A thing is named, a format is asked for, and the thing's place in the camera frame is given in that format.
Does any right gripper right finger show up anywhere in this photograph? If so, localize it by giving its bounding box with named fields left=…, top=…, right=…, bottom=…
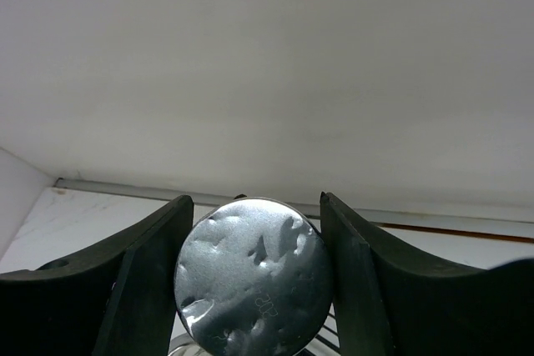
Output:
left=320, top=193, right=533, bottom=355

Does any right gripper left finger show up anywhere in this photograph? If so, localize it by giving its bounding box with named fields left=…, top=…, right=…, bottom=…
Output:
left=1, top=195, right=194, bottom=355

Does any black wire rack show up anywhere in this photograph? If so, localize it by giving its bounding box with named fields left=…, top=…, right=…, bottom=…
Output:
left=306, top=304, right=340, bottom=356

